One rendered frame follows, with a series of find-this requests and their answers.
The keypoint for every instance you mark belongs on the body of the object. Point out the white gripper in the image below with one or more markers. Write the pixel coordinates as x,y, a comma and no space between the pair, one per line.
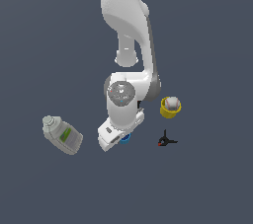
112,132

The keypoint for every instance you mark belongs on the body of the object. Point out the blue round object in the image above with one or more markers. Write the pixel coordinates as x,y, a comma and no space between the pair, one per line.
125,139

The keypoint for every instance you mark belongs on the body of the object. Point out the grey bottle with green label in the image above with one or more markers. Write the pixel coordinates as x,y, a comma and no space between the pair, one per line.
63,134

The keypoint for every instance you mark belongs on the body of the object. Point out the black spring clamp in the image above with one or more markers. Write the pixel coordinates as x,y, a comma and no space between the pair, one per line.
165,140

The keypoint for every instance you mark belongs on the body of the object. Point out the yellow cup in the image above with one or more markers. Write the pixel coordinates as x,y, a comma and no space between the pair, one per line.
167,111

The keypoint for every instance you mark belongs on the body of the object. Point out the white baseball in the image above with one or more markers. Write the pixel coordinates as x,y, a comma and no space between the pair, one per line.
172,103

